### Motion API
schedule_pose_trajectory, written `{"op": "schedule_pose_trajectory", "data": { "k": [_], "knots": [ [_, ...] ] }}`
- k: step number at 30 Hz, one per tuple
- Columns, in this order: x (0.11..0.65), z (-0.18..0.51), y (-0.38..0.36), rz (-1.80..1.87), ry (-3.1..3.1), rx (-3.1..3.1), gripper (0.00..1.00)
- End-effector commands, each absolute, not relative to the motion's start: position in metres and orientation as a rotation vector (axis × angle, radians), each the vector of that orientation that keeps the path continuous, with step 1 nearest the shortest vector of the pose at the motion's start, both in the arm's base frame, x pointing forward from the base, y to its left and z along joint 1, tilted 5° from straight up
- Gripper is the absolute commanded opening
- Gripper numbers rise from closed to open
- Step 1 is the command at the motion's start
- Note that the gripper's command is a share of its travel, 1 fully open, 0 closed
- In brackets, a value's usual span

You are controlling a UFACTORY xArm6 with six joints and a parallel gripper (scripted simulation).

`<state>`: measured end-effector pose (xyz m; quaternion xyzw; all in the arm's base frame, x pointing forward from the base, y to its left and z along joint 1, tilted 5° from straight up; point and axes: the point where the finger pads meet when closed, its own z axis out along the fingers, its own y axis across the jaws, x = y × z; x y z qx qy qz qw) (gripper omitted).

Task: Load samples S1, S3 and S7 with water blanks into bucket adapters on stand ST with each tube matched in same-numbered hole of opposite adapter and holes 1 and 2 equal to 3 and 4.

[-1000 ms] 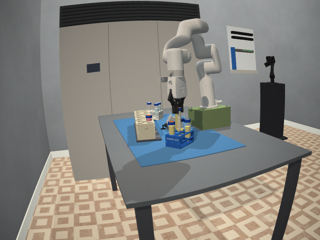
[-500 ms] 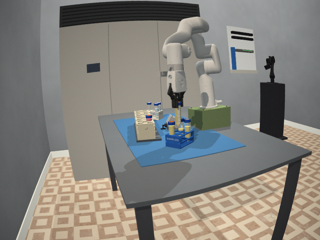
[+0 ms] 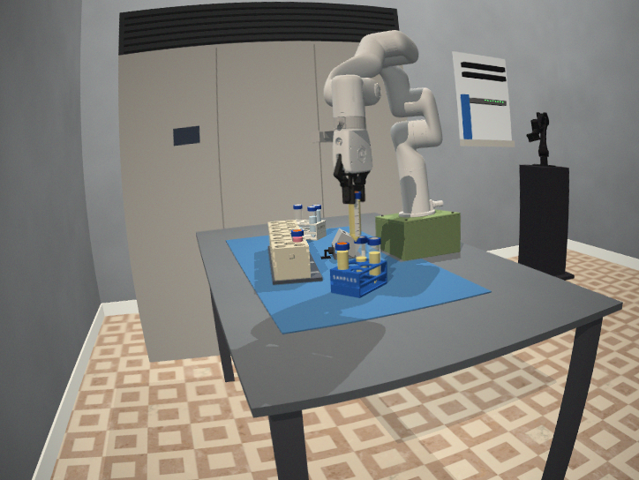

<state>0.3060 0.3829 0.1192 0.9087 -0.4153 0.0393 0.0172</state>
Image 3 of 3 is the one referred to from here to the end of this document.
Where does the blue tube rack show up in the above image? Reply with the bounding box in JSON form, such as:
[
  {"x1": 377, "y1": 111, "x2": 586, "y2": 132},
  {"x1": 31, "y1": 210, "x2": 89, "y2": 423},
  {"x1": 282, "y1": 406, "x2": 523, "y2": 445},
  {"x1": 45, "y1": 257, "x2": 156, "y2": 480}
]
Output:
[{"x1": 330, "y1": 259, "x2": 387, "y2": 298}]

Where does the tube with blue cap and grey dot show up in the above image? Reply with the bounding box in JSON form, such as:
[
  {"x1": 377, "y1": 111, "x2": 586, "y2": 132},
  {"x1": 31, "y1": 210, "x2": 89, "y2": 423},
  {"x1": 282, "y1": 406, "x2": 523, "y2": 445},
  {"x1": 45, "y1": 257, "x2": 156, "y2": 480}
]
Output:
[{"x1": 354, "y1": 236, "x2": 367, "y2": 262}]

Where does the blue bench mat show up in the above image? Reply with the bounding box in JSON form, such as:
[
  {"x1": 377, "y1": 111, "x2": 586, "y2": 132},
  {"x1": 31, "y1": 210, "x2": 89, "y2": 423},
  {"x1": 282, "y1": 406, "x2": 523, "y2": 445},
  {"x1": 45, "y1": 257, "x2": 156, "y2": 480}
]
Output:
[{"x1": 226, "y1": 226, "x2": 491, "y2": 334}]

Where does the beige tube rack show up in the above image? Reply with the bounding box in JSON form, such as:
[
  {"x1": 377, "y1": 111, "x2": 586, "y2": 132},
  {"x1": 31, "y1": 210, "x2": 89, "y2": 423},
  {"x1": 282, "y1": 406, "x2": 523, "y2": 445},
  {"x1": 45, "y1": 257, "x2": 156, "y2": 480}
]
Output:
[{"x1": 297, "y1": 220, "x2": 327, "y2": 241}]

